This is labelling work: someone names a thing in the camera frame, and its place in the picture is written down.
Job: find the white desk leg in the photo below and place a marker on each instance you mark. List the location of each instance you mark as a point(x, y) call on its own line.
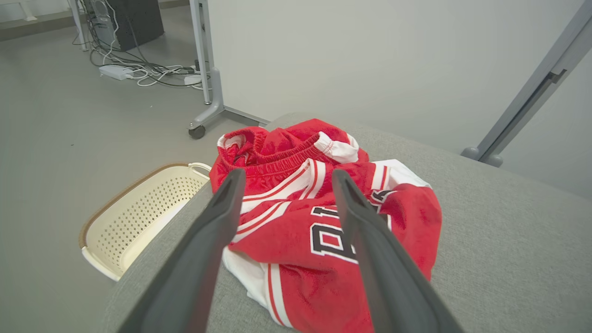
point(78, 27)

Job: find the grey partition post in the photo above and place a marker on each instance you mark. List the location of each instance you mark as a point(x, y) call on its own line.
point(532, 92)

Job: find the white power adapter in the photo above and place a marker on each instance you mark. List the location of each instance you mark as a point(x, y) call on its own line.
point(192, 79)

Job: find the black computer tower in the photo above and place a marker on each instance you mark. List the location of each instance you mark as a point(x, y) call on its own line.
point(138, 23)

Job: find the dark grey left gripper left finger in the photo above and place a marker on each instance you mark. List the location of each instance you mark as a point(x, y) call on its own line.
point(194, 259)

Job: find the cream perforated laundry basket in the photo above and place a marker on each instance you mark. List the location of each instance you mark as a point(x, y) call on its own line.
point(138, 217)

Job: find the red basketball jersey white sleeves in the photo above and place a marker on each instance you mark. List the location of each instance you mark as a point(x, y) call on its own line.
point(300, 296)

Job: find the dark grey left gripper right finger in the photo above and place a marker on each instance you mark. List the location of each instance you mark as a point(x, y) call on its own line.
point(384, 268)

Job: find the red and white jersey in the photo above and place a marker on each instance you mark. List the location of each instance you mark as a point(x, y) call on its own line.
point(286, 143)

